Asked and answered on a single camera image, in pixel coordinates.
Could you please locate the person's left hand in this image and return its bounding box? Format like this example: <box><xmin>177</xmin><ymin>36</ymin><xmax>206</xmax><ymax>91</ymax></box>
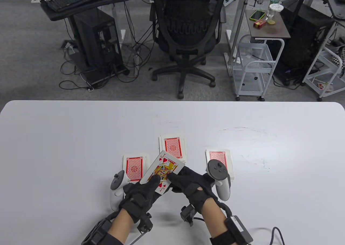
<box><xmin>119</xmin><ymin>175</ymin><xmax>162</xmax><ymax>233</ymax></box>

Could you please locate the person's right hand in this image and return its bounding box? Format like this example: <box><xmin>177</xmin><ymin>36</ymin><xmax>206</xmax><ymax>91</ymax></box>
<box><xmin>168</xmin><ymin>166</ymin><xmax>219</xmax><ymax>217</ymax></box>

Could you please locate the card pile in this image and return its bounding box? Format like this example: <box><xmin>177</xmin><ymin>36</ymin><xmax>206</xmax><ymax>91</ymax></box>
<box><xmin>123</xmin><ymin>155</ymin><xmax>150</xmax><ymax>183</ymax></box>
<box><xmin>206</xmin><ymin>149</ymin><xmax>234</xmax><ymax>180</ymax></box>
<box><xmin>158</xmin><ymin>135</ymin><xmax>186</xmax><ymax>160</ymax></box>

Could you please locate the red-backed playing card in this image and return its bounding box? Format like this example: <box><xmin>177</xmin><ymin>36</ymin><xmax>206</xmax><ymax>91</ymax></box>
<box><xmin>140</xmin><ymin>150</ymin><xmax>185</xmax><ymax>195</ymax></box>

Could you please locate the person's left forearm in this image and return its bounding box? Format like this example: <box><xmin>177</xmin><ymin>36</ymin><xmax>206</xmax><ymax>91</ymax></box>
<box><xmin>108</xmin><ymin>209</ymin><xmax>135</xmax><ymax>245</ymax></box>

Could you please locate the grey tracking controller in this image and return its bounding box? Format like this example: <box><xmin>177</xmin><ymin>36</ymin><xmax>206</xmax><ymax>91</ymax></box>
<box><xmin>110</xmin><ymin>170</ymin><xmax>132</xmax><ymax>212</ymax></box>
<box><xmin>206</xmin><ymin>159</ymin><xmax>232</xmax><ymax>201</ymax></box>

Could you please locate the black mesh office chair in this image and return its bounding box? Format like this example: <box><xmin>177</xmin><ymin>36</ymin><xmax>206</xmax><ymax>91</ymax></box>
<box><xmin>150</xmin><ymin>0</ymin><xmax>227</xmax><ymax>99</ymax></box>

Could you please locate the black computer tower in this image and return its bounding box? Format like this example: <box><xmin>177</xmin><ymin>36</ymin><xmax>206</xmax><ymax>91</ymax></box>
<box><xmin>72</xmin><ymin>9</ymin><xmax>125</xmax><ymax>76</ymax></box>
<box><xmin>272</xmin><ymin>0</ymin><xmax>337</xmax><ymax>87</ymax></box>

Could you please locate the brown side table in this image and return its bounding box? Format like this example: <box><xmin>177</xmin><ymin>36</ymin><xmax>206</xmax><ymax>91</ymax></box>
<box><xmin>245</xmin><ymin>9</ymin><xmax>291</xmax><ymax>40</ymax></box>

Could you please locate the green-cased phone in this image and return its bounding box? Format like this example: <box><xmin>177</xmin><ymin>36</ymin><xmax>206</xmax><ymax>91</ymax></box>
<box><xmin>250</xmin><ymin>10</ymin><xmax>266</xmax><ymax>21</ymax></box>

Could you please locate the glass jar white lid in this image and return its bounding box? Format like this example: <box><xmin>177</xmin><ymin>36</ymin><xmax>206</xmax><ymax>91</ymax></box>
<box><xmin>267</xmin><ymin>4</ymin><xmax>284</xmax><ymax>25</ymax></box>

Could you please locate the black white checkered cloth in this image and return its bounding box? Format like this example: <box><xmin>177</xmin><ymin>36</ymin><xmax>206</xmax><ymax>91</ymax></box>
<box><xmin>330</xmin><ymin>47</ymin><xmax>345</xmax><ymax>69</ymax></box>

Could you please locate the black wrist module cable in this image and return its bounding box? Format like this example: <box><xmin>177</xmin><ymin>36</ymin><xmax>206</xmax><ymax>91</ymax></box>
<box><xmin>251</xmin><ymin>227</ymin><xmax>285</xmax><ymax>245</ymax></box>

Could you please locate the tangle of black floor cables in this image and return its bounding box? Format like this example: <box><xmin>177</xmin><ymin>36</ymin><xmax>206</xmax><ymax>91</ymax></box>
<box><xmin>59</xmin><ymin>39</ymin><xmax>152</xmax><ymax>92</ymax></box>

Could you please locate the white wire cart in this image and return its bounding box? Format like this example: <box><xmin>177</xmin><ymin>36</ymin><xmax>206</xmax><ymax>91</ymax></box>
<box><xmin>302</xmin><ymin>26</ymin><xmax>345</xmax><ymax>102</ymax></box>
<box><xmin>231</xmin><ymin>34</ymin><xmax>285</xmax><ymax>102</ymax></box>

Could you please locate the silver metal post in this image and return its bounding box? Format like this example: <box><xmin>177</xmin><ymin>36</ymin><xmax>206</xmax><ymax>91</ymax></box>
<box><xmin>224</xmin><ymin>0</ymin><xmax>253</xmax><ymax>77</ymax></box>

